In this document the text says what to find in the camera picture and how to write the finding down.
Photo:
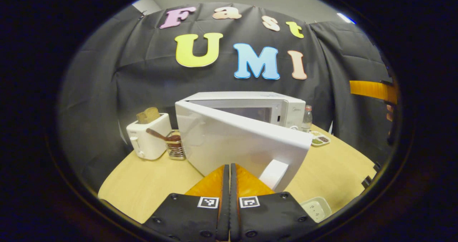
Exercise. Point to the white compartment dish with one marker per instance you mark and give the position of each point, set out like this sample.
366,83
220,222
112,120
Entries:
319,139

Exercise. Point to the brown wooden spoon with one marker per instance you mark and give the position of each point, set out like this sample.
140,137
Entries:
157,134

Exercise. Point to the small ceiling light panel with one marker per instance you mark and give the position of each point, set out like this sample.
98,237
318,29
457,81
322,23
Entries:
346,18

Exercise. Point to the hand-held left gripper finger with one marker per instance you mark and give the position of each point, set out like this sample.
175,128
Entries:
233,199
225,199

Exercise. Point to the clear plastic bottle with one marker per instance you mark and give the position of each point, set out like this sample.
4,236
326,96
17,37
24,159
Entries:
306,120

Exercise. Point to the white microwave oven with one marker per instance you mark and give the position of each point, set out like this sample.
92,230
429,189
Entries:
232,141

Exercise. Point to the brown bread slice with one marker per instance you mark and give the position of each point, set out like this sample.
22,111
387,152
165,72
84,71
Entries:
148,115

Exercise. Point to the black backdrop cloth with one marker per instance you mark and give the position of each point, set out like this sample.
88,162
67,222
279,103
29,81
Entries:
125,73

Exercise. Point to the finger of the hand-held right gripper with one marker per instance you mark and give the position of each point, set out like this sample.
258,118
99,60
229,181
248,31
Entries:
372,90

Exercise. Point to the pale green tray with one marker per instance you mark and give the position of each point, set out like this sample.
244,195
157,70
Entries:
316,209

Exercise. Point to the white toaster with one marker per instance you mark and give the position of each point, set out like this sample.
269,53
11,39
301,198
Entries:
148,141

